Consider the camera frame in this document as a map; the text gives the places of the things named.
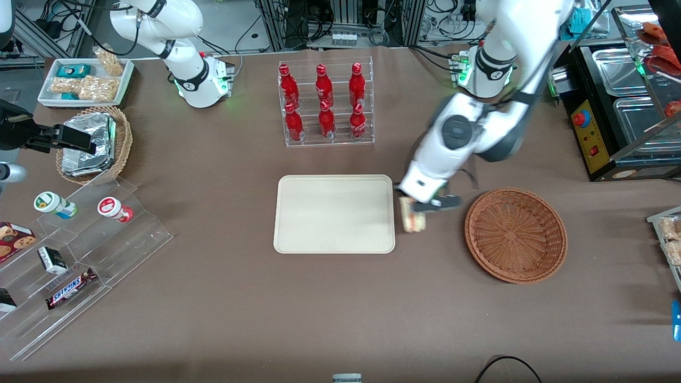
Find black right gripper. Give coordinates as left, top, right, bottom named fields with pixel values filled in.
left=0, top=99, right=98, bottom=156

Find triangle sandwich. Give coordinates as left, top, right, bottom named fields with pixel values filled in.
left=399, top=196, right=428, bottom=234

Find white rectangular snack tray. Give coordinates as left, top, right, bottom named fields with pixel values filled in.
left=37, top=57, right=135, bottom=109

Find deep wicker basket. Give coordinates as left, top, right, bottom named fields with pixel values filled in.
left=55, top=105, right=133, bottom=186

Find beige plastic tray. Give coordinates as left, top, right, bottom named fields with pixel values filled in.
left=273, top=174, right=396, bottom=255

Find round flat wicker basket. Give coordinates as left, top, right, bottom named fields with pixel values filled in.
left=464, top=187, right=568, bottom=285

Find metal tray with snacks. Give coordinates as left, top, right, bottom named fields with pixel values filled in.
left=646, top=206, right=681, bottom=294

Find foil wrapped food packs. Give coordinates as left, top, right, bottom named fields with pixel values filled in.
left=61, top=112, right=117, bottom=177

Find clear bag of nuts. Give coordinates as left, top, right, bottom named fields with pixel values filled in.
left=78, top=75, right=120, bottom=103
left=93, top=46, right=125, bottom=77
left=49, top=77, right=81, bottom=96

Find green lid yogurt cup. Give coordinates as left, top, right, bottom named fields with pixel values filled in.
left=34, top=191, right=77, bottom=220

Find teal snack box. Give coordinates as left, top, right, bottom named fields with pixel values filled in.
left=56, top=63, right=92, bottom=79

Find red lid yogurt cup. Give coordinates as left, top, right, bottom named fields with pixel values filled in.
left=97, top=196, right=134, bottom=223

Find red cola bottle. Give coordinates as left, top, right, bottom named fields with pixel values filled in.
left=349, top=102, right=368, bottom=140
left=314, top=63, right=335, bottom=107
left=284, top=102, right=305, bottom=143
left=348, top=62, right=367, bottom=107
left=318, top=99, right=337, bottom=140
left=278, top=63, right=301, bottom=110

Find clear acrylic bottle rack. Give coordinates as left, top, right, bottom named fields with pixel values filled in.
left=277, top=55, right=376, bottom=148

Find red cookie box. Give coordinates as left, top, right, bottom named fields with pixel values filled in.
left=0, top=221, right=37, bottom=264

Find small black white box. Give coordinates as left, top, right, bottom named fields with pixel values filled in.
left=37, top=246, right=69, bottom=276

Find clear acrylic step shelf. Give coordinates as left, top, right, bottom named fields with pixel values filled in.
left=0, top=175, right=175, bottom=363

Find Snickers chocolate bar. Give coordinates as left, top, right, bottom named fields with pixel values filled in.
left=45, top=267, right=98, bottom=311

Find black food warmer appliance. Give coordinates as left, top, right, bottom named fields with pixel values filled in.
left=553, top=5, right=681, bottom=183

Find small box with green light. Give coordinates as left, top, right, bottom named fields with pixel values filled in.
left=550, top=68, right=573, bottom=98

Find steel food pan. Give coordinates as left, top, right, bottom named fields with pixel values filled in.
left=592, top=47, right=651, bottom=98
left=613, top=96, right=681, bottom=156

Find teal cloth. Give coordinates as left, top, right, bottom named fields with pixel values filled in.
left=566, top=6, right=587, bottom=35

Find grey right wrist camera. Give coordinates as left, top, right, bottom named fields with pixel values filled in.
left=0, top=162, right=28, bottom=185

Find black cable loop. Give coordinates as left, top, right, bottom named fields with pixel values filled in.
left=475, top=355, right=544, bottom=383

